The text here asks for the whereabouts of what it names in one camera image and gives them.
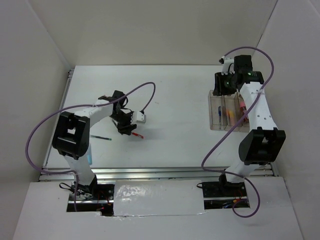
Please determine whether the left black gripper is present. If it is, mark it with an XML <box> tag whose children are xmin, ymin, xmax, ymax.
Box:
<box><xmin>109</xmin><ymin>110</ymin><xmax>137</xmax><ymax>136</ymax></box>

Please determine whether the red gel pen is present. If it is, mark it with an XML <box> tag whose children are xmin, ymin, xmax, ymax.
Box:
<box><xmin>131</xmin><ymin>132</ymin><xmax>144</xmax><ymax>139</ymax></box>

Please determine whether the green gel pen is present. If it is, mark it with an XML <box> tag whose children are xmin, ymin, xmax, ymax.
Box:
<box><xmin>90</xmin><ymin>135</ymin><xmax>112</xmax><ymax>141</ymax></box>

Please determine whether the blue gel pen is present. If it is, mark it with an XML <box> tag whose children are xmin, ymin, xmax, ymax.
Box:
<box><xmin>218</xmin><ymin>106</ymin><xmax>222</xmax><ymax>130</ymax></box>

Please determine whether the pink cap highlighter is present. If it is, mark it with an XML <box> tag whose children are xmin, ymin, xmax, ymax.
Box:
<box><xmin>239</xmin><ymin>99</ymin><xmax>249</xmax><ymax>124</ymax></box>

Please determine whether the yellow cap highlighter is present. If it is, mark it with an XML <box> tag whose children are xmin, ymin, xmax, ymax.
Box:
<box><xmin>230</xmin><ymin>110</ymin><xmax>236</xmax><ymax>126</ymax></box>

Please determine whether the orange cap highlighter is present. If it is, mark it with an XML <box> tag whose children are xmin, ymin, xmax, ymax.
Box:
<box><xmin>226</xmin><ymin>109</ymin><xmax>232</xmax><ymax>126</ymax></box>

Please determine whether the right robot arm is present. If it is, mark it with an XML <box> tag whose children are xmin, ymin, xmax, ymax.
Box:
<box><xmin>213</xmin><ymin>55</ymin><xmax>286</xmax><ymax>196</ymax></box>

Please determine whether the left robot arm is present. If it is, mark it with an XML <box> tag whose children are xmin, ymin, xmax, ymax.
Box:
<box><xmin>52</xmin><ymin>90</ymin><xmax>146</xmax><ymax>200</ymax></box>

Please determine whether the clear container middle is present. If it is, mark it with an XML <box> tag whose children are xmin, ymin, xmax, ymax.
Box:
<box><xmin>221</xmin><ymin>93</ymin><xmax>241</xmax><ymax>131</ymax></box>

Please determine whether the clear container left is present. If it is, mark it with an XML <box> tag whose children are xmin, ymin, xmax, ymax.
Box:
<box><xmin>208</xmin><ymin>90</ymin><xmax>224</xmax><ymax>131</ymax></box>

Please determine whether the blue cap highlighter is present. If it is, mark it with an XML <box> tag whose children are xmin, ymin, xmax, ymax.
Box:
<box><xmin>86</xmin><ymin>145</ymin><xmax>93</xmax><ymax>166</ymax></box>

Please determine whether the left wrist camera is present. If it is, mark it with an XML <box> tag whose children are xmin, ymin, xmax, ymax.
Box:
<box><xmin>130</xmin><ymin>111</ymin><xmax>147</xmax><ymax>125</ymax></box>

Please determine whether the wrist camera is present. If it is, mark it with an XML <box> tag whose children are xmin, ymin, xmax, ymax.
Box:
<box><xmin>130</xmin><ymin>111</ymin><xmax>147</xmax><ymax>125</ymax></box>
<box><xmin>219</xmin><ymin>56</ymin><xmax>235</xmax><ymax>75</ymax></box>

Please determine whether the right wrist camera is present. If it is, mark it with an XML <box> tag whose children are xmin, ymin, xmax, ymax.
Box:
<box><xmin>219</xmin><ymin>56</ymin><xmax>235</xmax><ymax>75</ymax></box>

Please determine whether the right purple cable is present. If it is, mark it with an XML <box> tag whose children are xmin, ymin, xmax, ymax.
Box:
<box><xmin>200</xmin><ymin>46</ymin><xmax>275</xmax><ymax>218</ymax></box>

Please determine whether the purple cable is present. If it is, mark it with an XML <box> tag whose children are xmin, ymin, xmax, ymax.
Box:
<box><xmin>200</xmin><ymin>46</ymin><xmax>275</xmax><ymax>218</ymax></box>
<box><xmin>25</xmin><ymin>82</ymin><xmax>157</xmax><ymax>213</ymax></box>

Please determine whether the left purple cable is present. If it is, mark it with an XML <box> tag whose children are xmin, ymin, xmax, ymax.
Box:
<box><xmin>25</xmin><ymin>82</ymin><xmax>157</xmax><ymax>213</ymax></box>

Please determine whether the aluminium frame rail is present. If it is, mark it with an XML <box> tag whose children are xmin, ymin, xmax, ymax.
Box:
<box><xmin>39</xmin><ymin>165</ymin><xmax>275</xmax><ymax>182</ymax></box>

